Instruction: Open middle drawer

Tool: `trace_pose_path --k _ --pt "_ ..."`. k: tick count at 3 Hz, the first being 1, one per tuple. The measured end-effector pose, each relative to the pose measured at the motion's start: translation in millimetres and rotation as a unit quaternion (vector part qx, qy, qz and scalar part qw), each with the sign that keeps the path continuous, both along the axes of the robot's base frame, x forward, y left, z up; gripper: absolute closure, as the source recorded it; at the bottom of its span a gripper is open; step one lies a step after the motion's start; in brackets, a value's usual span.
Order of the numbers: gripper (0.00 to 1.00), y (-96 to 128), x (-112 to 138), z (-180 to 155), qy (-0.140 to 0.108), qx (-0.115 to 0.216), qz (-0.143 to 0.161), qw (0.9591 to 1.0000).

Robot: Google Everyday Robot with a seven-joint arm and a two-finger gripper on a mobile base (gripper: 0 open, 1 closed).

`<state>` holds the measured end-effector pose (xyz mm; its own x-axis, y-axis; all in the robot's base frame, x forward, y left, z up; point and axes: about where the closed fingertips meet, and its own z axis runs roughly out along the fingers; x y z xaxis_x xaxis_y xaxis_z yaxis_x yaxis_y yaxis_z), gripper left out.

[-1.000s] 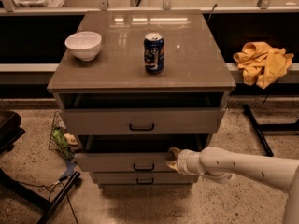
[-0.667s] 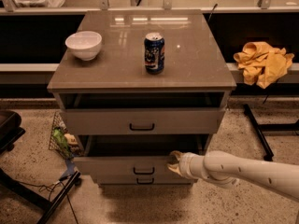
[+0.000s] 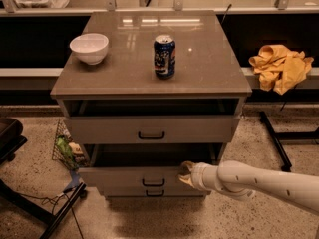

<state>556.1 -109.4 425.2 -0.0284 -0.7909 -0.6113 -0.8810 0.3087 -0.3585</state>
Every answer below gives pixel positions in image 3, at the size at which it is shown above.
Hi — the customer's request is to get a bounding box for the blue soda can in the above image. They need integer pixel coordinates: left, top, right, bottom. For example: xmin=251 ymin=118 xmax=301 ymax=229
xmin=154 ymin=35 xmax=175 ymax=79

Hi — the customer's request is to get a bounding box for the grey top drawer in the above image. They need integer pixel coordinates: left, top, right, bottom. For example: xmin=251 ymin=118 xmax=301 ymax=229
xmin=65 ymin=116 xmax=240 ymax=144

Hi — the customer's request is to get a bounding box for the black stand base right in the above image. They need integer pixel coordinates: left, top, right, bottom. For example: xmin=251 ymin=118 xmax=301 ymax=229
xmin=259 ymin=112 xmax=319 ymax=172

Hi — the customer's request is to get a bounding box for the dark chair seat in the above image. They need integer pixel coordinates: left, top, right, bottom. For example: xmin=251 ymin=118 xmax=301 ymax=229
xmin=0 ymin=118 xmax=27 ymax=164

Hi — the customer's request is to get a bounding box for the black stand base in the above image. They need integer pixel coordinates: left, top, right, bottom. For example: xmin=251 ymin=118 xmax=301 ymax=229
xmin=0 ymin=179 xmax=88 ymax=239
xmin=259 ymin=112 xmax=319 ymax=172

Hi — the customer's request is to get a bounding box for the grey drawer cabinet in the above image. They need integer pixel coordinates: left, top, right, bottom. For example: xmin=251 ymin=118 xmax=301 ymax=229
xmin=50 ymin=10 xmax=253 ymax=201

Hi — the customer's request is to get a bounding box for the wire mesh waste basket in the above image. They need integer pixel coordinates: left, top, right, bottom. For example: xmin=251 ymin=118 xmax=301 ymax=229
xmin=52 ymin=119 xmax=88 ymax=170

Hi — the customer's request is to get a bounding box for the grey drawer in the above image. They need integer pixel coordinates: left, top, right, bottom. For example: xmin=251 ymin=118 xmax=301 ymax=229
xmin=80 ymin=143 xmax=223 ymax=191
xmin=65 ymin=116 xmax=240 ymax=144
xmin=103 ymin=186 xmax=206 ymax=197

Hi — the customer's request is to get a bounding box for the black floor cable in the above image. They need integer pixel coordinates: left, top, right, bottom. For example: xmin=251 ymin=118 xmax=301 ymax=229
xmin=19 ymin=191 xmax=85 ymax=239

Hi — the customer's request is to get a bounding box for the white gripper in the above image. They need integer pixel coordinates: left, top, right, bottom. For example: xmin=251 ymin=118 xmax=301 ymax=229
xmin=178 ymin=161 xmax=221 ymax=191

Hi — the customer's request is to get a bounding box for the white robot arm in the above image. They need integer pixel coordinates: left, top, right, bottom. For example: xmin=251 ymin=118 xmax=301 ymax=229
xmin=178 ymin=160 xmax=319 ymax=215

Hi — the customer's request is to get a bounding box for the yellow crumpled cloth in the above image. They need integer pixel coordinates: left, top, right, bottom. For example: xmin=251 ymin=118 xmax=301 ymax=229
xmin=248 ymin=45 xmax=314 ymax=95

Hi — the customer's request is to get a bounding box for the grey bottom drawer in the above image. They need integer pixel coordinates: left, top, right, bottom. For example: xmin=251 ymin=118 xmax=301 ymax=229
xmin=103 ymin=186 xmax=206 ymax=197

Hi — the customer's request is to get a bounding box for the white ceramic bowl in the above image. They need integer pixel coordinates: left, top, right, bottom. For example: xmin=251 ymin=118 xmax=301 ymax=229
xmin=70 ymin=33 xmax=109 ymax=65

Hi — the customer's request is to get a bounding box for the black stand base left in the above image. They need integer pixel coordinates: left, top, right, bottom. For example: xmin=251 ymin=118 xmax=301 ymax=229
xmin=0 ymin=179 xmax=88 ymax=239

